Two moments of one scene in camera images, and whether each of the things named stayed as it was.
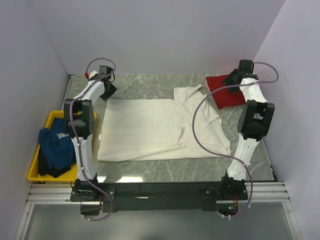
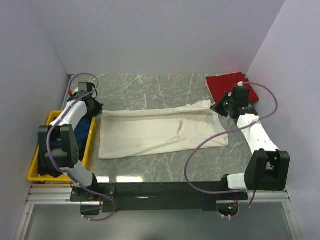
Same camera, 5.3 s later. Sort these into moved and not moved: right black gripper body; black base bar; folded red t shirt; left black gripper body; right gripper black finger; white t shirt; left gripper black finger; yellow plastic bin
Moved: right gripper black finger; right black gripper body; white t shirt; left black gripper body; left gripper black finger
Not moved: yellow plastic bin; folded red t shirt; black base bar
